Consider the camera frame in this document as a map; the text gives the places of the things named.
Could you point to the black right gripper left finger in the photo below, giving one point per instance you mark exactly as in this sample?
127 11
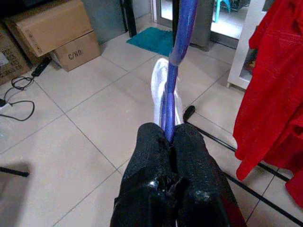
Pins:
149 160

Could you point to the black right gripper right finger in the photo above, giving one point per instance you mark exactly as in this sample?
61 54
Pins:
196 170

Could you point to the white t-shirt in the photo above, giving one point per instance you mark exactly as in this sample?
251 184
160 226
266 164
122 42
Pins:
157 78

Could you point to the purple plastic hanger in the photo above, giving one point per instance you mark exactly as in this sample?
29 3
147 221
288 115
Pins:
183 28

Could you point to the red garment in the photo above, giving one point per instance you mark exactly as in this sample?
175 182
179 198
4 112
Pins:
272 94

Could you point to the white cabinet glass doors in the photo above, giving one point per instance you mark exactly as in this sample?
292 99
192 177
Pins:
236 71

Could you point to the teal floor mat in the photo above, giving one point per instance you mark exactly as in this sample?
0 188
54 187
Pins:
151 40

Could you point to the small cardboard box C/NO print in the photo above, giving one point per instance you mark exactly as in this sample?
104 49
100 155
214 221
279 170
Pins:
78 54

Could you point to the black metal bar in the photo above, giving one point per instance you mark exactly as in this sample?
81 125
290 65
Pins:
14 171

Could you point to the black power strip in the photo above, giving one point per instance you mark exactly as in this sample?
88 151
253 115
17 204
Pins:
41 67

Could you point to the grey curtain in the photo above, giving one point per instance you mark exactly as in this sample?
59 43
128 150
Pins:
203 23

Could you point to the grey cabinet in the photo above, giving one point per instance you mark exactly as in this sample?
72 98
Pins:
104 19

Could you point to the large plain cardboard box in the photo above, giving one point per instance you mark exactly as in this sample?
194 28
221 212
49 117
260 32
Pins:
52 26

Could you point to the teal plastic chair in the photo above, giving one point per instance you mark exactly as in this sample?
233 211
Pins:
225 4

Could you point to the printed cardboard box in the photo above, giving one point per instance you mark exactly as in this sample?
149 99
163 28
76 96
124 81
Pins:
11 59

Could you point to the black clothes rack silver rail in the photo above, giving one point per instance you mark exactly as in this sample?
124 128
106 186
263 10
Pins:
189 111

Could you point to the white glass door frame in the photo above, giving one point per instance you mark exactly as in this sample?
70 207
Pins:
155 9

